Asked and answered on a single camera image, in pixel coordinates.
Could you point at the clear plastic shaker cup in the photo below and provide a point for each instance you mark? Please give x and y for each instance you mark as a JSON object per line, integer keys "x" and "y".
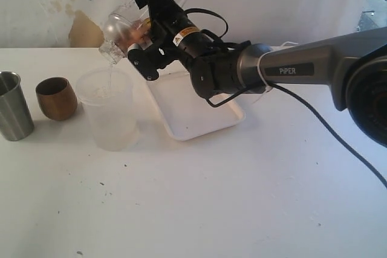
{"x": 163, "y": 4}

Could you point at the translucent plastic container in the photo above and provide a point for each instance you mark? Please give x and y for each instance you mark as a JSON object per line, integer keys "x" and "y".
{"x": 107, "y": 99}

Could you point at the gold coin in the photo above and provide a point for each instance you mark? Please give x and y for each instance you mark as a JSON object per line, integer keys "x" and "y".
{"x": 147, "y": 23}

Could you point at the stainless steel cup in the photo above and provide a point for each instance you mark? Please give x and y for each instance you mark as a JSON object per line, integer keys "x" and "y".
{"x": 16, "y": 121}

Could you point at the brown wooden cubes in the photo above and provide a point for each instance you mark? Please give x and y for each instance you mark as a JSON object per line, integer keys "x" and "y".
{"x": 136, "y": 33}

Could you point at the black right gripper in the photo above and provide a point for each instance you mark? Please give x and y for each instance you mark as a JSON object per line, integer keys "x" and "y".
{"x": 173, "y": 38}

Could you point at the clear dome shaker lid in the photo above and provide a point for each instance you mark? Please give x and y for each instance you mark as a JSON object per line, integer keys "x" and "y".
{"x": 112, "y": 48}

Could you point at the brown wooden cup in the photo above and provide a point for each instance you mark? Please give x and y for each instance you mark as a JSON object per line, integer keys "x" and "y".
{"x": 56, "y": 98}

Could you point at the white rectangular tray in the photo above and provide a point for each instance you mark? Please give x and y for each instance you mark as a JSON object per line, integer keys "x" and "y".
{"x": 185, "y": 115}

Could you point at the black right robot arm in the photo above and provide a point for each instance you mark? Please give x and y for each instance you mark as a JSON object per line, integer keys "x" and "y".
{"x": 352, "y": 65}

